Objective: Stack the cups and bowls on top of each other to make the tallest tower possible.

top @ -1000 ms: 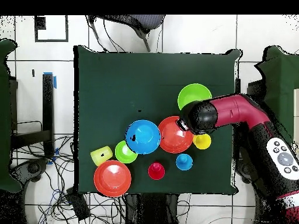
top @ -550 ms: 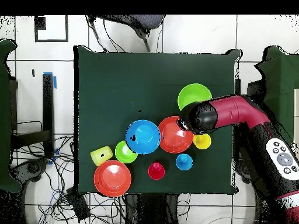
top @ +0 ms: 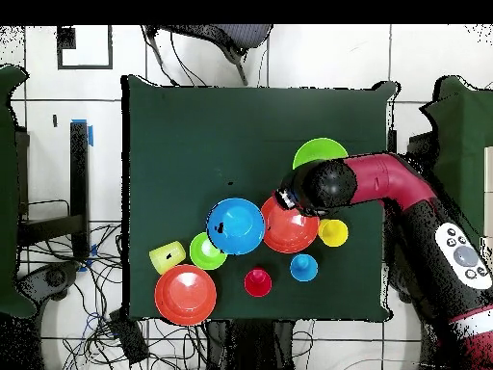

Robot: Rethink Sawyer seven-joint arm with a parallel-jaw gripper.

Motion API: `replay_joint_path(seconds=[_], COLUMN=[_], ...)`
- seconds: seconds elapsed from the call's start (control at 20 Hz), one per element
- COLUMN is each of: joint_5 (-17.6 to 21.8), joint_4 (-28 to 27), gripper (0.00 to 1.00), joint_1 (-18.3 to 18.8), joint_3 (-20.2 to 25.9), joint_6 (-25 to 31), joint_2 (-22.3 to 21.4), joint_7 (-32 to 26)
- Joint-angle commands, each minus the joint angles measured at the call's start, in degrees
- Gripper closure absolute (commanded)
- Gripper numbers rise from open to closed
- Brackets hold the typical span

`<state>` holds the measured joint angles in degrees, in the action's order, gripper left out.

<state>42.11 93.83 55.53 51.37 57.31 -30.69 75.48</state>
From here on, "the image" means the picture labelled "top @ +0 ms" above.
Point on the translucent yellow cup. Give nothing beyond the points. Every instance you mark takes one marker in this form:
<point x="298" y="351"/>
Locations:
<point x="167" y="257"/>

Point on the dark green tablecloth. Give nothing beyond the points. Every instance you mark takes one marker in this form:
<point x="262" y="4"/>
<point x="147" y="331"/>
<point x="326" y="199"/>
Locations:
<point x="173" y="115"/>

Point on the opaque yellow cup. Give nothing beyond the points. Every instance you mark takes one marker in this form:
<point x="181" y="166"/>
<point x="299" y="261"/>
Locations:
<point x="334" y="233"/>

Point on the large light blue bowl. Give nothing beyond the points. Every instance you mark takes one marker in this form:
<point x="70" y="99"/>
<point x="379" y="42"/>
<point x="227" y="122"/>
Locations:
<point x="237" y="227"/>

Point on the grey office chair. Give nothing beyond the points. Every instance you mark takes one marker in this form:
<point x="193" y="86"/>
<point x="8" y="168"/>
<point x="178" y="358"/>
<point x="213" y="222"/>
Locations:
<point x="238" y="34"/>

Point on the black square frame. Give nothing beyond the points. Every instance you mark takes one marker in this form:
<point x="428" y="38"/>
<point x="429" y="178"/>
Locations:
<point x="66" y="38"/>

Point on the black power strip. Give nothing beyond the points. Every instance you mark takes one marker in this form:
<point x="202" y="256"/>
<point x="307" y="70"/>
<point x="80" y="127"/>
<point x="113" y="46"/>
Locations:
<point x="129" y="339"/>

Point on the orange bowl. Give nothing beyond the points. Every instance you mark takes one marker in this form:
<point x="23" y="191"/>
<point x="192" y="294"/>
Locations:
<point x="185" y="295"/>
<point x="290" y="233"/>

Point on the light blue cup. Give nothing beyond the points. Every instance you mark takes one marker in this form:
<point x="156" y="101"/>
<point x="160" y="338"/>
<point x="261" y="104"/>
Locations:
<point x="304" y="268"/>

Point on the large green bowl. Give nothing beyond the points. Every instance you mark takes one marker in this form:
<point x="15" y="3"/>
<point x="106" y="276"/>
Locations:
<point x="316" y="152"/>

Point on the small green bowl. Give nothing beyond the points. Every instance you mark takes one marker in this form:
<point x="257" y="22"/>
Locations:
<point x="202" y="256"/>

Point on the green table cloth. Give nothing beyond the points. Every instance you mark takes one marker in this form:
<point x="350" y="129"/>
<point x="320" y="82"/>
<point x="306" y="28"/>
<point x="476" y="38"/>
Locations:
<point x="7" y="192"/>
<point x="462" y="135"/>

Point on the black chair base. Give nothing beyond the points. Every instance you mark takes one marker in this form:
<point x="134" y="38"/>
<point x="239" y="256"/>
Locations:
<point x="50" y="279"/>

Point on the red cup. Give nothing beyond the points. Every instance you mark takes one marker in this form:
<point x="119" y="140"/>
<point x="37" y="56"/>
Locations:
<point x="258" y="283"/>

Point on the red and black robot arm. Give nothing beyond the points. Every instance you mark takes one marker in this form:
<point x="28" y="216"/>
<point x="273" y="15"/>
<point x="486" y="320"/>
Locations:
<point x="393" y="181"/>

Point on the small black floor marker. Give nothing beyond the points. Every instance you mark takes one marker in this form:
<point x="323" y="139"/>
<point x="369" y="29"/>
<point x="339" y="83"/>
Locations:
<point x="55" y="120"/>

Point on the blue tape strip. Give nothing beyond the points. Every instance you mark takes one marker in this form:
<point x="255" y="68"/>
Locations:
<point x="90" y="137"/>
<point x="92" y="252"/>

